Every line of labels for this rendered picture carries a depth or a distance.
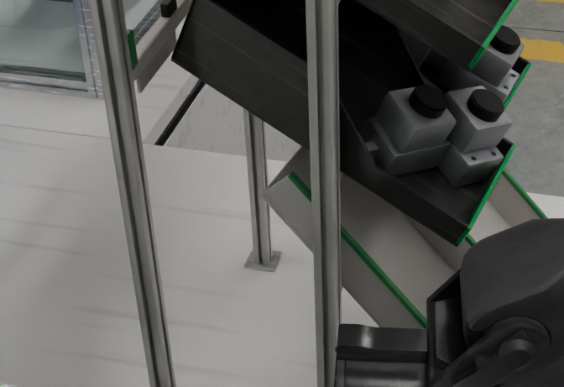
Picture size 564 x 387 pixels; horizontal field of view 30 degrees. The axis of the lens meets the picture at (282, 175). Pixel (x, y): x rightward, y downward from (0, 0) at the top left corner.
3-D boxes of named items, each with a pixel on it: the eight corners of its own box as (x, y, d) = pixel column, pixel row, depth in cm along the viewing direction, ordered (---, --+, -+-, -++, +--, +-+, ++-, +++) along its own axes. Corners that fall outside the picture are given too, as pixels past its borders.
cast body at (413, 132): (408, 130, 91) (444, 72, 87) (436, 168, 89) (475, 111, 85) (333, 145, 87) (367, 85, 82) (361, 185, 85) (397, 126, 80)
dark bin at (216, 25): (503, 163, 94) (545, 105, 89) (456, 248, 84) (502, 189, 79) (242, -3, 97) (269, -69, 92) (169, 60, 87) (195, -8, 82)
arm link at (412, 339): (540, 238, 62) (336, 232, 63) (556, 335, 55) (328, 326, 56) (522, 376, 68) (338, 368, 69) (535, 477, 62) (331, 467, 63)
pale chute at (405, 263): (506, 331, 105) (541, 316, 102) (465, 423, 95) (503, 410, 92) (321, 121, 101) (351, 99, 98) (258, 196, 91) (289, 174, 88)
